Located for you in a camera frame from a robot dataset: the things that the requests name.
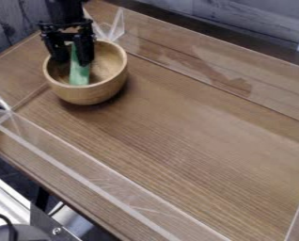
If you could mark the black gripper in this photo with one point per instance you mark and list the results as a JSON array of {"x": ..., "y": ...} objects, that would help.
[{"x": 78, "y": 32}]

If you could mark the green rectangular block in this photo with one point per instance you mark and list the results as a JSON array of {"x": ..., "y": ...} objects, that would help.
[{"x": 80, "y": 73}]

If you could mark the brown wooden bowl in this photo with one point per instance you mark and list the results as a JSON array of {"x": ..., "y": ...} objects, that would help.
[{"x": 108, "y": 77}]

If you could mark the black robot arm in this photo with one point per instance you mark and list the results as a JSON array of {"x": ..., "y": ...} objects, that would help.
[{"x": 65, "y": 11}]

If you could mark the clear acrylic corner bracket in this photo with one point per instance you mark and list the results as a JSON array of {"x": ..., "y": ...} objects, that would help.
[{"x": 108, "y": 31}]

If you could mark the grey metal bracket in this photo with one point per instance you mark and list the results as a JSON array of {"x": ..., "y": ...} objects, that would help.
[{"x": 46, "y": 224}]

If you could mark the clear acrylic front wall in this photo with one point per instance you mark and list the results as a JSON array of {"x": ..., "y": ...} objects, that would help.
[{"x": 104, "y": 195}]

